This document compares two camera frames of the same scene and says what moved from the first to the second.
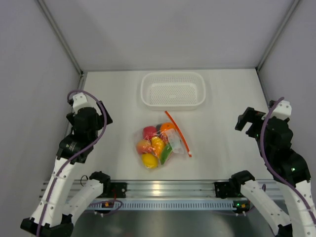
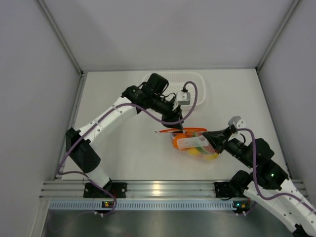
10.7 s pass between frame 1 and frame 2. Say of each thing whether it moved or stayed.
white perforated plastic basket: stayed
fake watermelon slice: moved
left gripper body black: moved
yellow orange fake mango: moved
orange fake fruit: moved
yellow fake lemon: moved
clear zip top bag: moved
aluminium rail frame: stayed
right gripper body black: moved
